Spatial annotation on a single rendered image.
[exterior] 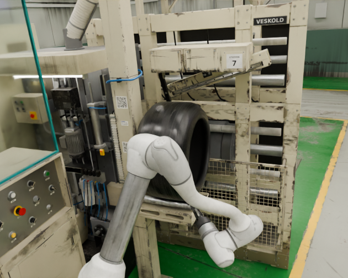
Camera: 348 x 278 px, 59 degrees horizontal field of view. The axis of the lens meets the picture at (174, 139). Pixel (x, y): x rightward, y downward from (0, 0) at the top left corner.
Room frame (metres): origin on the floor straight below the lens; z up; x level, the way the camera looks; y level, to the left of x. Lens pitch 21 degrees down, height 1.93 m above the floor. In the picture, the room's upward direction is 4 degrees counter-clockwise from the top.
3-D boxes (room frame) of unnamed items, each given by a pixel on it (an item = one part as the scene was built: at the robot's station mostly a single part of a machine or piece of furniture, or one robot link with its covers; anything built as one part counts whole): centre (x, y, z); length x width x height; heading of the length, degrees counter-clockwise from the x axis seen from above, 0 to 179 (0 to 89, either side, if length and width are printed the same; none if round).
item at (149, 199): (1.63, 0.08, 0.90); 0.35 x 0.05 x 0.05; 66
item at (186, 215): (1.63, 0.08, 0.84); 0.36 x 0.09 x 0.06; 66
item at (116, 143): (1.85, 0.36, 1.19); 0.05 x 0.04 x 0.48; 156
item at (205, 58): (1.98, -0.21, 1.71); 0.61 x 0.25 x 0.15; 66
